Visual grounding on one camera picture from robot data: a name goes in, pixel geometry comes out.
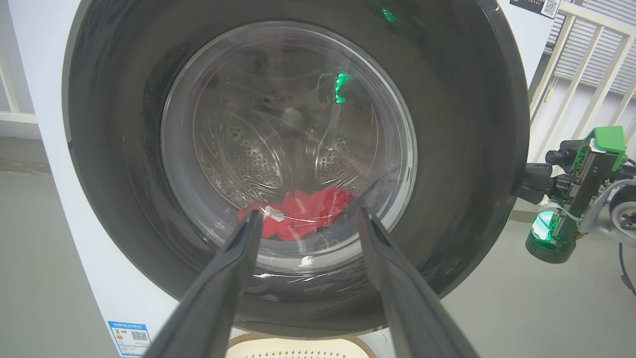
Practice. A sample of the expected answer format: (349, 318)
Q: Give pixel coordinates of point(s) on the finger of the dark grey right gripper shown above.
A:
(539, 174)
(531, 195)

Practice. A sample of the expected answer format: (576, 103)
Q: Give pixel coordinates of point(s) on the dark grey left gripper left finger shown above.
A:
(218, 288)

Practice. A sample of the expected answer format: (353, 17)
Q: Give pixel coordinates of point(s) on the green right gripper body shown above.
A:
(581, 189)

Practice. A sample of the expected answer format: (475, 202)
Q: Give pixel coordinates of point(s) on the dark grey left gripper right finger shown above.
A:
(402, 298)

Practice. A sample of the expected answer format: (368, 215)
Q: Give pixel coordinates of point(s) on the round dark washer door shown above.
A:
(462, 124)

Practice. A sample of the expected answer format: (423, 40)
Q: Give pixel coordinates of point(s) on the red and white garment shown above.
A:
(303, 211)

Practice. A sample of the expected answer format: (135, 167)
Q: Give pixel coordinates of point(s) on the cream perforated laundry basket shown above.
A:
(298, 345)

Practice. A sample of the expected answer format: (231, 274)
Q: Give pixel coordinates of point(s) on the white front-load washing machine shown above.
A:
(79, 223)

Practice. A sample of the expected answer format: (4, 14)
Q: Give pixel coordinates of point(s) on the blue energy label sticker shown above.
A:
(130, 338)

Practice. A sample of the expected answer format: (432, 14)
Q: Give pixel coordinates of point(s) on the cream wooden railing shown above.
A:
(586, 54)

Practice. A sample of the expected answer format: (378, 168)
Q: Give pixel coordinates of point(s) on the steel perforated washer drum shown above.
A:
(253, 154)

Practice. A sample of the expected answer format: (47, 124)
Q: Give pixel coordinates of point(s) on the QR code sticker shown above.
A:
(539, 7)

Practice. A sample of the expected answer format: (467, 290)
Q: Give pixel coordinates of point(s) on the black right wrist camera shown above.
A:
(564, 154)

